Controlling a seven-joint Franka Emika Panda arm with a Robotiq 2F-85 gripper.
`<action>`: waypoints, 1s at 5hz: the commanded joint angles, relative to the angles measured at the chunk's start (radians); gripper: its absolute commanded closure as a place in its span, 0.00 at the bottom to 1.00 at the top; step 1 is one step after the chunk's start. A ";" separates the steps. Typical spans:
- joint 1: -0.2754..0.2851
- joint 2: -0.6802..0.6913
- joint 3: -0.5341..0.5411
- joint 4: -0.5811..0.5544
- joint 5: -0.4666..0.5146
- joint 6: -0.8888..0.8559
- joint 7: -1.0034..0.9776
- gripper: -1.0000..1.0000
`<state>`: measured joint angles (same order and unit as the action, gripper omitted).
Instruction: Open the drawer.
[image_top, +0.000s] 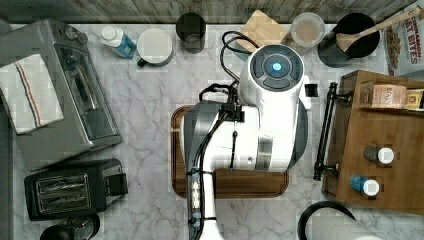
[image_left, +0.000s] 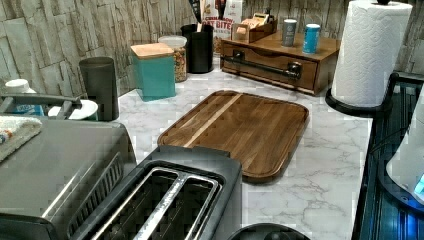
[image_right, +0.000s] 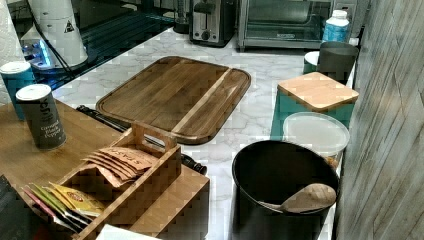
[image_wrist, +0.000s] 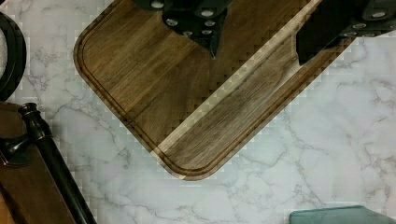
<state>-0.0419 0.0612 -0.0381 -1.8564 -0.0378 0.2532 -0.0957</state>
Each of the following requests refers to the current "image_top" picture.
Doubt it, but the wooden spoon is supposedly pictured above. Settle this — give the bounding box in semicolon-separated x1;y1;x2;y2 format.
336;5;423;52

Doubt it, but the teal canister with wooden lid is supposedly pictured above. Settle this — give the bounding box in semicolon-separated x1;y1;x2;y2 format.
233;10;288;62

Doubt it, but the yellow tea box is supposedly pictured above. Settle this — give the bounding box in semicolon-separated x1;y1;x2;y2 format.
405;89;424;111

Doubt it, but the green mug with white lid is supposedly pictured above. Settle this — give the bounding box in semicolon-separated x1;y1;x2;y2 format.
137;28;173;67

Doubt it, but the black drawer handle bar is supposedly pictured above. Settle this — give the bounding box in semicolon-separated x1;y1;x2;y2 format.
313;82;353;181

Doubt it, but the black paper towel holder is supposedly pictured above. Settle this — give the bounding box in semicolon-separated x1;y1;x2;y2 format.
297;201;355;240

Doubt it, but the black round appliance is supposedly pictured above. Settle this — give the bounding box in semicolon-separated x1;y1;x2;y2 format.
39;214;100;240

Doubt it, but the black two-slot toaster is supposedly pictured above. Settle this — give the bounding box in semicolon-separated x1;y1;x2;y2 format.
24;158;128;221

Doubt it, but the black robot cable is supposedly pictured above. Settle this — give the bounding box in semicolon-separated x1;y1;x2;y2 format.
219;30;261;84

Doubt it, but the blue spice shaker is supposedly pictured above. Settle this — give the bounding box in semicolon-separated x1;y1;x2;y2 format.
349;175;380;196

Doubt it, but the wooden cutting board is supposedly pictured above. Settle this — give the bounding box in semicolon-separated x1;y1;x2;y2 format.
170;105;289;199

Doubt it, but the white blue plastic bottle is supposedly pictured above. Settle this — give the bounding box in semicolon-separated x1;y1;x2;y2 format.
100;26;136;59

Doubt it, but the wooden drawer organizer box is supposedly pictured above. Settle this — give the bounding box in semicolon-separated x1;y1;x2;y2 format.
322;70;424;215

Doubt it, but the cinnamon cereal box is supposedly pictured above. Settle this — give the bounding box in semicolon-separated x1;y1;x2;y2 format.
384;13;424;80

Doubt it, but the striped white dish towel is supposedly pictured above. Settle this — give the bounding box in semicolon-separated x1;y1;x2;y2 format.
0;54;64;134

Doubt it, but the grey spice shaker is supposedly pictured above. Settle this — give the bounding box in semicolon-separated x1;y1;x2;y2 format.
363;146;394;164

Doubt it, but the black utensil holder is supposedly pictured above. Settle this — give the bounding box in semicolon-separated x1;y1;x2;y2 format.
318;13;380;68

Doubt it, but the clear cereal jar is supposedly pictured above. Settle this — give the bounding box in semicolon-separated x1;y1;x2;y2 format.
282;12;325;55

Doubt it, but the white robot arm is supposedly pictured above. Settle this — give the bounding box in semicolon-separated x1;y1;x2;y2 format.
180;44;310;240

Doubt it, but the silver toaster oven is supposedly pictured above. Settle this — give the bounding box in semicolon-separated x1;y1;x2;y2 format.
1;19;122;171

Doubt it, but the tall black cup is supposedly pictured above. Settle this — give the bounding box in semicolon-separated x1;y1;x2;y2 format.
176;13;206;54

